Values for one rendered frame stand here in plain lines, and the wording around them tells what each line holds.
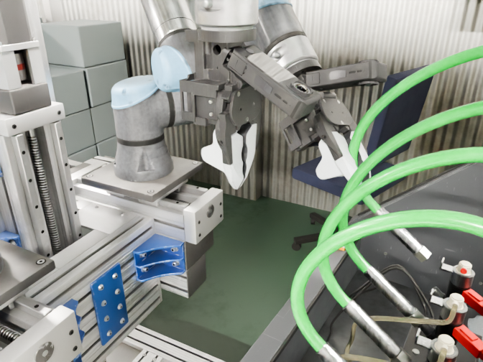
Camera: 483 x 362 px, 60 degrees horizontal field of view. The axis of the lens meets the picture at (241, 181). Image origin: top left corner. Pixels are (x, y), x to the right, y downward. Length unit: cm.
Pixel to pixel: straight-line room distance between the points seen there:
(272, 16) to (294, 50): 7
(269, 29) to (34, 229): 63
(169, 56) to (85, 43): 240
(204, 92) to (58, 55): 275
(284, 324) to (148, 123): 55
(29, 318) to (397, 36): 231
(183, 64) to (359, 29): 204
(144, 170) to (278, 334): 53
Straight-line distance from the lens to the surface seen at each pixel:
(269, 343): 73
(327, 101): 65
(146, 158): 105
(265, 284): 234
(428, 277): 107
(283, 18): 71
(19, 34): 90
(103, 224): 108
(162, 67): 71
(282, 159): 302
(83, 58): 309
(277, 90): 49
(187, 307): 222
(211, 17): 51
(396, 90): 59
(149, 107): 101
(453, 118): 50
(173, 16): 77
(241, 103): 53
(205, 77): 55
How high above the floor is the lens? 148
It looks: 26 degrees down
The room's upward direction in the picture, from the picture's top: straight up
